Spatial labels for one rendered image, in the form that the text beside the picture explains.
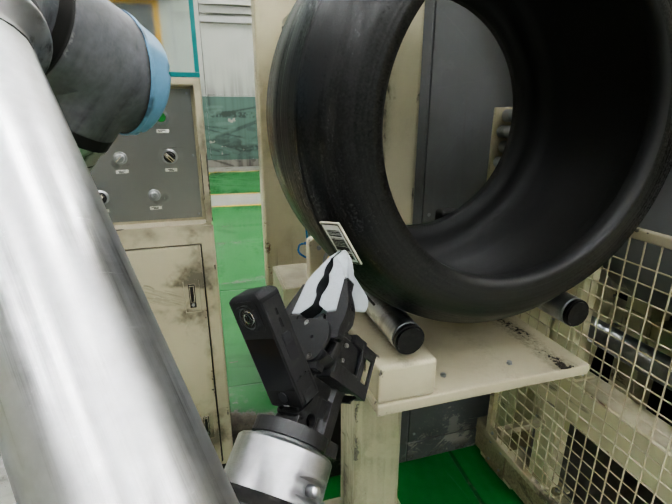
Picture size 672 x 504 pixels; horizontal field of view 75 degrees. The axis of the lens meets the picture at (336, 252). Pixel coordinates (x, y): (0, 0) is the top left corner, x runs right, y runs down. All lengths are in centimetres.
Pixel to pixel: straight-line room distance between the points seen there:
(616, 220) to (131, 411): 64
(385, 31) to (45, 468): 44
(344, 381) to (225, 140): 929
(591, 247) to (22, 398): 65
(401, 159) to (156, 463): 80
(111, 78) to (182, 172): 79
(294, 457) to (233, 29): 957
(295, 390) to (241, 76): 942
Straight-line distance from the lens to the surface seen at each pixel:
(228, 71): 973
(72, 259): 26
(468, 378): 73
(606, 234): 71
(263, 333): 40
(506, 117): 118
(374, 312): 67
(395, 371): 63
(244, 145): 967
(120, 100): 51
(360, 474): 128
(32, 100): 33
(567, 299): 76
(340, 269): 47
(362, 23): 49
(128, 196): 129
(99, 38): 48
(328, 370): 43
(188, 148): 126
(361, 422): 117
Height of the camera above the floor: 120
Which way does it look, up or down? 18 degrees down
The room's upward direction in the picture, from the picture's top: straight up
